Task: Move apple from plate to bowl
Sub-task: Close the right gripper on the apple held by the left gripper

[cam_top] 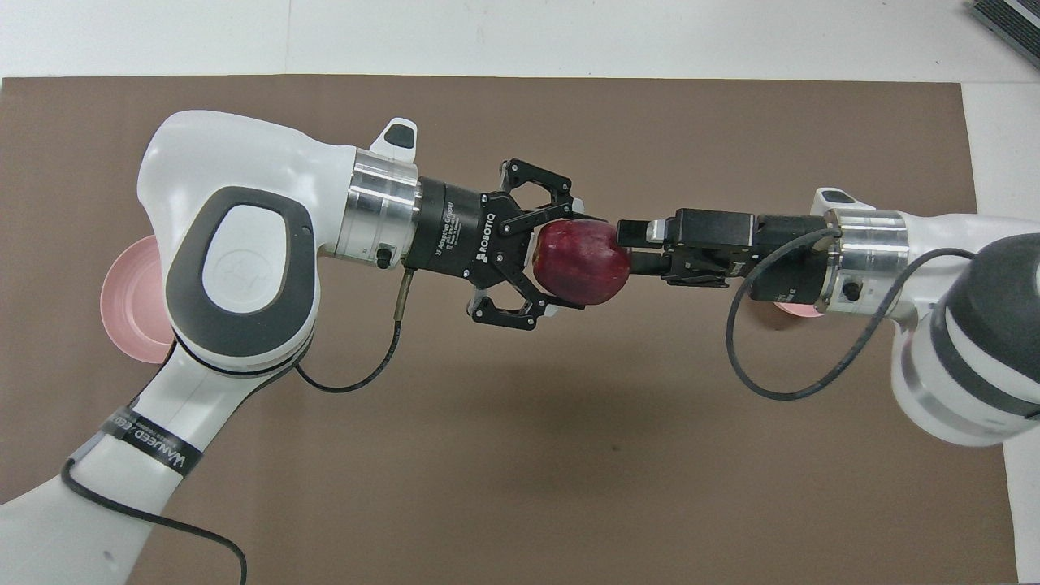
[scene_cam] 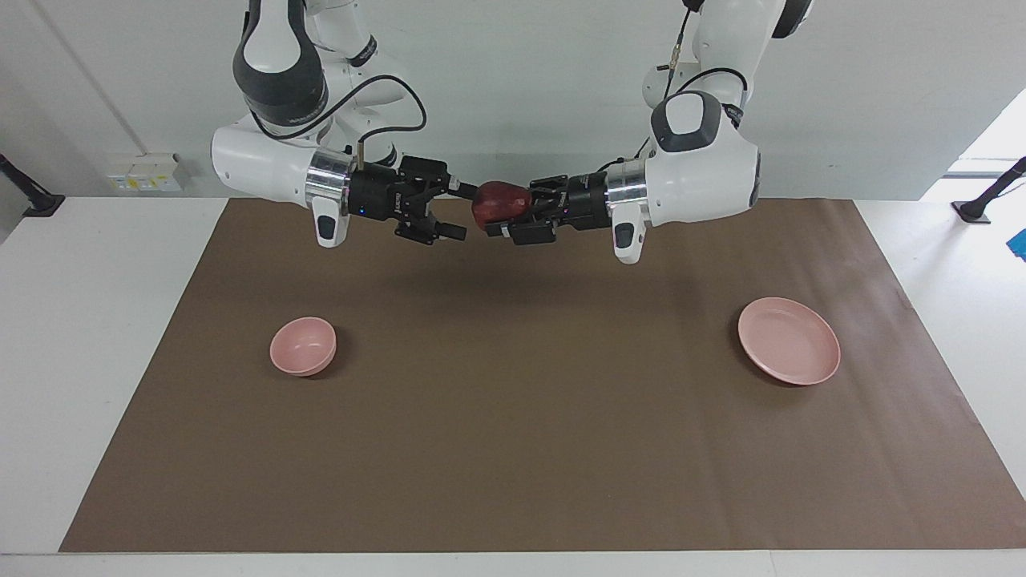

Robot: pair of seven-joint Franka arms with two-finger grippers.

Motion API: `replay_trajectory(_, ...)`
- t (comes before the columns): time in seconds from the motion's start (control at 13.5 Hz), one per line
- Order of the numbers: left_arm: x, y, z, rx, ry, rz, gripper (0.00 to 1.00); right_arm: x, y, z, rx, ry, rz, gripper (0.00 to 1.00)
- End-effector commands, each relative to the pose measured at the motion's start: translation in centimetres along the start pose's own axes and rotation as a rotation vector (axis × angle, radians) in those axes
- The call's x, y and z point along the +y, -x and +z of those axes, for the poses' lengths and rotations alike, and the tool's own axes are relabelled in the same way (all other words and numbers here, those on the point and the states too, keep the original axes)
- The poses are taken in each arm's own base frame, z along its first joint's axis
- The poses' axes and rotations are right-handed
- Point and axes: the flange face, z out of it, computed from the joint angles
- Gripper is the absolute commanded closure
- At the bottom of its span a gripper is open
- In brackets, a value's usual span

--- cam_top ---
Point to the dark red apple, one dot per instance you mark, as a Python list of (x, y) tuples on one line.
[(581, 264)]

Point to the brown table mat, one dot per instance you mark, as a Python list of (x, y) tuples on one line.
[(520, 447)]

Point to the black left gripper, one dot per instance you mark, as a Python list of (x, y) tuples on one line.
[(459, 236)]

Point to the pink bowl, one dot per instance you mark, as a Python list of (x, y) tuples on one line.
[(800, 310)]

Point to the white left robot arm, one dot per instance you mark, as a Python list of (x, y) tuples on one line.
[(236, 268)]

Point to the grey ribbed device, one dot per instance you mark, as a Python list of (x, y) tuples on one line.
[(1016, 18)]

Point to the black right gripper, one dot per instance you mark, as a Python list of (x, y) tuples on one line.
[(780, 260)]

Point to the pink plate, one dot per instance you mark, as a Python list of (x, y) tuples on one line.
[(134, 301)]

